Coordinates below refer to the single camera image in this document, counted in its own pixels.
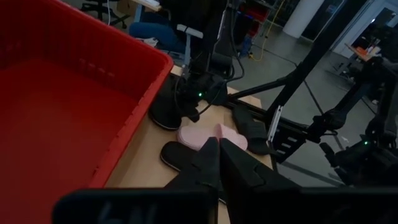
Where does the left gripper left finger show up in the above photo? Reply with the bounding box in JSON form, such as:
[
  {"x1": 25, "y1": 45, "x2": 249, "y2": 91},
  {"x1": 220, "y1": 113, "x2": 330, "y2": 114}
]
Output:
[{"x1": 164, "y1": 136, "x2": 220, "y2": 190}]

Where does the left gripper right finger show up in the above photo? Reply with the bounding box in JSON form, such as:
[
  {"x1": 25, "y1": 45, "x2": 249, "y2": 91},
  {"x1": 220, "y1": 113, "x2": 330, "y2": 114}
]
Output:
[{"x1": 219, "y1": 138, "x2": 301, "y2": 191}]

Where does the black slide sandal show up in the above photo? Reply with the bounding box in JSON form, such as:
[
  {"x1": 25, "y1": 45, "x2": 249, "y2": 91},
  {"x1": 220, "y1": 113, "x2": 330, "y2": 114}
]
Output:
[
  {"x1": 231, "y1": 104, "x2": 271, "y2": 156},
  {"x1": 160, "y1": 141, "x2": 200, "y2": 172}
]

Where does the red plastic bin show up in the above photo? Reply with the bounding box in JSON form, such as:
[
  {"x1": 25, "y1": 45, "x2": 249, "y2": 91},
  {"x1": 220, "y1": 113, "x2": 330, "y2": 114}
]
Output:
[{"x1": 0, "y1": 0, "x2": 174, "y2": 224}]

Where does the pink slide sandal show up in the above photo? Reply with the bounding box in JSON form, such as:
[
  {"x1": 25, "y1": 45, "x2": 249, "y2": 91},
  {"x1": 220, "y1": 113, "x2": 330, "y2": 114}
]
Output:
[{"x1": 177, "y1": 123, "x2": 249, "y2": 152}]

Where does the grey office chair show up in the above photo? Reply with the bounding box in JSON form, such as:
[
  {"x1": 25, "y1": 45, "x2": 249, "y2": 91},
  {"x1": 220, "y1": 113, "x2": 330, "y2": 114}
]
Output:
[{"x1": 167, "y1": 24, "x2": 205, "y2": 68}]

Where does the seated person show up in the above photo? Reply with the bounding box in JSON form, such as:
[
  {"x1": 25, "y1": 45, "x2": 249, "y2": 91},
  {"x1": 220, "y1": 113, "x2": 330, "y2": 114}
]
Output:
[{"x1": 129, "y1": 0, "x2": 200, "y2": 54}]

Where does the white round column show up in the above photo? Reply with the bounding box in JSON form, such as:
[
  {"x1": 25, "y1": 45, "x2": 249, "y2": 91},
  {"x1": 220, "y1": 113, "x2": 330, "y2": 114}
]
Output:
[{"x1": 282, "y1": 0, "x2": 326, "y2": 39}]

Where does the black office chair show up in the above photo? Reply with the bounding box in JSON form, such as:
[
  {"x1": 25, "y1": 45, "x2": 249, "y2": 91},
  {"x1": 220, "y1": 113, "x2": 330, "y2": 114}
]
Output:
[{"x1": 80, "y1": 0, "x2": 130, "y2": 29}]

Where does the background table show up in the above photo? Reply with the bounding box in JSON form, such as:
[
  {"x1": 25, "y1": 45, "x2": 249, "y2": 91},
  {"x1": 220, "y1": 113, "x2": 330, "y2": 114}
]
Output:
[{"x1": 345, "y1": 43, "x2": 382, "y2": 65}]

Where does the standing person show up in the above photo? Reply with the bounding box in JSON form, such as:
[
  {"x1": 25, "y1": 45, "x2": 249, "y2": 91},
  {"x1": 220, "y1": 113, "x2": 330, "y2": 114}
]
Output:
[{"x1": 362, "y1": 24, "x2": 398, "y2": 103}]

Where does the yellow cable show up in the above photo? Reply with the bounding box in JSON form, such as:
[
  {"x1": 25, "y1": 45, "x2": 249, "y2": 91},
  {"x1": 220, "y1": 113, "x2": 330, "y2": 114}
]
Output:
[{"x1": 248, "y1": 0, "x2": 285, "y2": 62}]

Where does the black aluminium frame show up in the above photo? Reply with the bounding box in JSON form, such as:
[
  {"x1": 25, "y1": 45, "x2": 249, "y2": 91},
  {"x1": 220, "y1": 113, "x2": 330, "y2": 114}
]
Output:
[{"x1": 226, "y1": 0, "x2": 369, "y2": 164}]

